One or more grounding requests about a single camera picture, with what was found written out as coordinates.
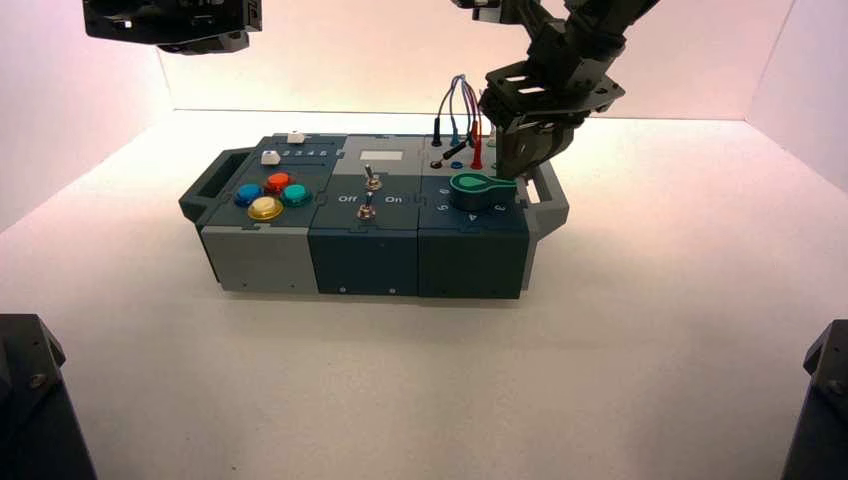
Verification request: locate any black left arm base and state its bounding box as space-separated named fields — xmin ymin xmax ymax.
xmin=0 ymin=313 xmax=99 ymax=480

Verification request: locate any green push button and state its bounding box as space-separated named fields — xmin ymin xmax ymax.
xmin=279 ymin=184 xmax=313 ymax=208

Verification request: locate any black unplugged banana plug cable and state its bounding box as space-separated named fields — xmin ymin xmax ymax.
xmin=441 ymin=78 xmax=484 ymax=162

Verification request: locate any yellow push button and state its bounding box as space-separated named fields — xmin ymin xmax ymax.
xmin=246 ymin=196 xmax=285 ymax=223

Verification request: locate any blue banana plug cable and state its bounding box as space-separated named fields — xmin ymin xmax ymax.
xmin=448 ymin=74 xmax=466 ymax=148

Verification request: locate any green rotary knob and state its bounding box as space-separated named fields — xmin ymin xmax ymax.
xmin=449 ymin=172 xmax=518 ymax=213

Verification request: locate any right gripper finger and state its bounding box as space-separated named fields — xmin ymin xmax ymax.
xmin=495 ymin=125 xmax=533 ymax=181
xmin=529 ymin=120 xmax=576 ymax=175

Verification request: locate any red banana plug cable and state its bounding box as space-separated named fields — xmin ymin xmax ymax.
xmin=463 ymin=76 xmax=486 ymax=170

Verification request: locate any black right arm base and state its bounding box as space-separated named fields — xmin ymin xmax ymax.
xmin=781 ymin=319 xmax=848 ymax=480

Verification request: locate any grey and teal control box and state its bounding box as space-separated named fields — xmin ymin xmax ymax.
xmin=178 ymin=132 xmax=570 ymax=301

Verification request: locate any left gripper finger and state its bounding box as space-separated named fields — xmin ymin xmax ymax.
xmin=157 ymin=35 xmax=207 ymax=56
xmin=201 ymin=29 xmax=252 ymax=54

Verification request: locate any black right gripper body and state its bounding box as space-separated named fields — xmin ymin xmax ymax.
xmin=478 ymin=39 xmax=626 ymax=132

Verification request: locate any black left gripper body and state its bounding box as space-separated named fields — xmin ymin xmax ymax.
xmin=82 ymin=0 xmax=264 ymax=41

